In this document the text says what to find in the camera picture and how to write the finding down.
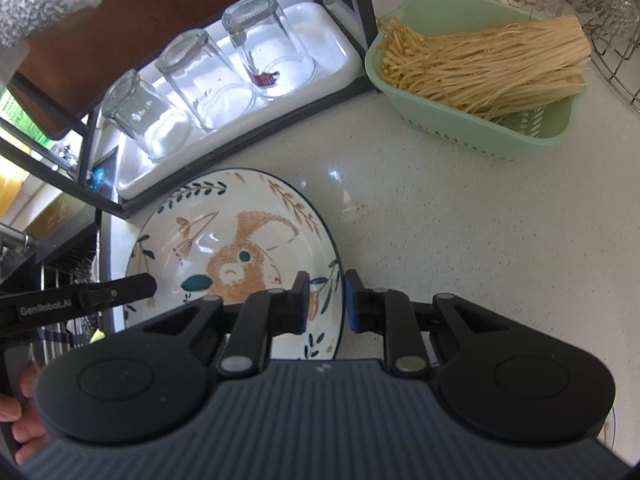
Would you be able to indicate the yellow dish cloth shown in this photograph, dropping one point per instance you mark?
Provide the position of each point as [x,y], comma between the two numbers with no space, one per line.
[97,336]

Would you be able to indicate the middle upturned drinking glass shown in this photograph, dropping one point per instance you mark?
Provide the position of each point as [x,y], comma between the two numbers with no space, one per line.
[205,79]

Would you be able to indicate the steel kitchen faucet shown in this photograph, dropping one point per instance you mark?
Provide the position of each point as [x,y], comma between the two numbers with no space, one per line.
[15,243]

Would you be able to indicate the rabbit floral pattern plate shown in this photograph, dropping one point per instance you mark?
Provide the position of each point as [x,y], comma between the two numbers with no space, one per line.
[234,232]

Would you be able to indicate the wire glass holder rack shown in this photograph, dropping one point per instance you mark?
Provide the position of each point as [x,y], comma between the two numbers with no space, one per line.
[612,27]

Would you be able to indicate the green plastic basket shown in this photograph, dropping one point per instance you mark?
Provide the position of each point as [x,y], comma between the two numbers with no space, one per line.
[510,137]

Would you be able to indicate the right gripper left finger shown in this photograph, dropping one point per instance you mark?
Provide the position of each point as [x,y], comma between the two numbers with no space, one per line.
[263,316]

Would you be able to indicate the person left hand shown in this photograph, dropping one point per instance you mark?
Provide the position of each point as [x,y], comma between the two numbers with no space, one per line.
[25,421]

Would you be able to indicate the left upturned drinking glass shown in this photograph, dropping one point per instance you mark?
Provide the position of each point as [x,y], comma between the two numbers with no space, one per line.
[156,125]

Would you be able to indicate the right upturned drinking glass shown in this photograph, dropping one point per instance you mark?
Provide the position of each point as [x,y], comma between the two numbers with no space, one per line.
[272,54]

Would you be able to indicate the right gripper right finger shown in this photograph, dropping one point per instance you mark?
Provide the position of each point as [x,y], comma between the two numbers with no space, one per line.
[388,313]

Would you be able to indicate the black kitchen sink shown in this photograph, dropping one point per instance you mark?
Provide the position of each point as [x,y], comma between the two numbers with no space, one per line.
[69,253]

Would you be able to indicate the bundle of dried noodles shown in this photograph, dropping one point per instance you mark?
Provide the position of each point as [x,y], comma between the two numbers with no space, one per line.
[497,71]

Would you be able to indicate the green dish soap bottle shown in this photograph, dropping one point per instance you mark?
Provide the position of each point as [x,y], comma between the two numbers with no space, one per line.
[14,114]

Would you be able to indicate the white drip tray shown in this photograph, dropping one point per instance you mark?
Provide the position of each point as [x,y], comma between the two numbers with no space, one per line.
[338,65]

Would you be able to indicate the white rose pattern plate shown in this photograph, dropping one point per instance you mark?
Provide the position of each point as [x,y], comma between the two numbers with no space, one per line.
[607,434]

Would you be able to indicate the yellow detergent jug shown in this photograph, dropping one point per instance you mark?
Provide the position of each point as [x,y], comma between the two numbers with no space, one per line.
[11,181]

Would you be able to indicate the upturned drinking glass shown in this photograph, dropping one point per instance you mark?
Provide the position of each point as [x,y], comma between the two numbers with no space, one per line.
[272,54]
[205,79]
[156,125]

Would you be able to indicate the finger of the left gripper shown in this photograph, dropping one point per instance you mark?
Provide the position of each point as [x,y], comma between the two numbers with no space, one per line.
[118,292]

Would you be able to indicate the dark wooden cutting board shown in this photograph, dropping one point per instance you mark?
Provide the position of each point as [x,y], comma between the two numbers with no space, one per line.
[78,48]

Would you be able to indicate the black metal dish rack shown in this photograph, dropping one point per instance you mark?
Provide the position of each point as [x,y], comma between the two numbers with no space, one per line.
[92,178]

